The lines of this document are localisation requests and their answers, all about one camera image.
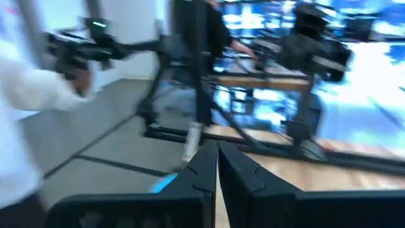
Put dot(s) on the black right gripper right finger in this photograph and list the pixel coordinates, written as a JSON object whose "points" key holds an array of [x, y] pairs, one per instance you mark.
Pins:
{"points": [[253, 196]]}

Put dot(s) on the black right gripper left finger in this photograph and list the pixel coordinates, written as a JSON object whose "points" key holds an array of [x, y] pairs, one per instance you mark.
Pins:
{"points": [[190, 196]]}

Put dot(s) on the black background robot arm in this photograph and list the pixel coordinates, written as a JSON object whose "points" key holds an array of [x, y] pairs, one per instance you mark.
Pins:
{"points": [[313, 50]]}

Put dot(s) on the background wooden table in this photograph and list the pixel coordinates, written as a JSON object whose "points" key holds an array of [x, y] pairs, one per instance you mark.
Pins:
{"points": [[262, 83]]}

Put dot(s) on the person's hand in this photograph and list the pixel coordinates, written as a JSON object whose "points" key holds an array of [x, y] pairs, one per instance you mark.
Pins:
{"points": [[81, 80]]}

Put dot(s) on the person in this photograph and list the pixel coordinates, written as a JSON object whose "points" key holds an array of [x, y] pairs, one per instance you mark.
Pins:
{"points": [[16, 126], [218, 35]]}

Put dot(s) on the black aluminium rig frame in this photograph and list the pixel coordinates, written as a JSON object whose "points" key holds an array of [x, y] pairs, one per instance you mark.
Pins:
{"points": [[348, 158]]}

